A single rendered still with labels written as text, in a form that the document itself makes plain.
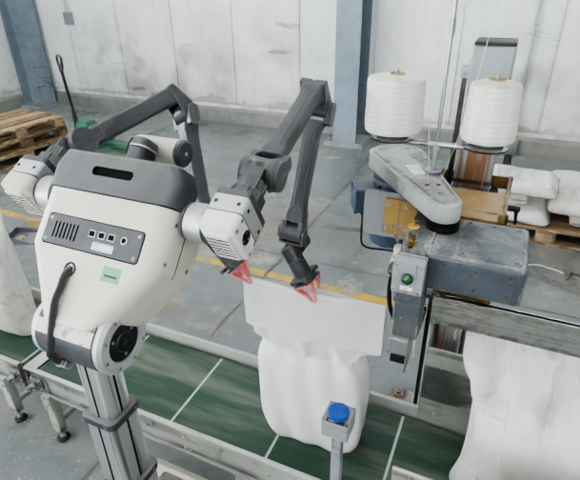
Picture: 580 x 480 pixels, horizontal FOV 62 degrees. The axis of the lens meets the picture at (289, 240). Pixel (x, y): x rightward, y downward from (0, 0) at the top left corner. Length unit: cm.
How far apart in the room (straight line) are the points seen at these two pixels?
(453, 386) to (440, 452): 25
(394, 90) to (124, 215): 76
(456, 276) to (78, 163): 95
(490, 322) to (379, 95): 70
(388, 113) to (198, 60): 635
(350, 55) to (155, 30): 317
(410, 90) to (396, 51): 505
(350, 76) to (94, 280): 527
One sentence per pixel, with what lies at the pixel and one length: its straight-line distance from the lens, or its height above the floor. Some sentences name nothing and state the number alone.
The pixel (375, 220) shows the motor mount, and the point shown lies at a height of 121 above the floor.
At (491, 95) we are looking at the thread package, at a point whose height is 166.
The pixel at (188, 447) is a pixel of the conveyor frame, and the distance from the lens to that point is 212.
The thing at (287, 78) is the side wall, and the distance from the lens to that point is 696.
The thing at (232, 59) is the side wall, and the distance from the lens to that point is 731.
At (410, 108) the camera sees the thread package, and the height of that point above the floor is 161.
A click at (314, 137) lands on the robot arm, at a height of 151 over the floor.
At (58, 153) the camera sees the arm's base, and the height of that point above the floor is 152.
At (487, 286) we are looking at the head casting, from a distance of 125.
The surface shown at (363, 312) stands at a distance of 157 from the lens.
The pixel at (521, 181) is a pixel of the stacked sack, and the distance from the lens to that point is 422.
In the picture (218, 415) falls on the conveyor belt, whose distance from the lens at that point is 210.
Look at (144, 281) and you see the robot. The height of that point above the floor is 136.
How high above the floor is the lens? 193
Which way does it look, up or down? 29 degrees down
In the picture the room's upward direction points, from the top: 1 degrees counter-clockwise
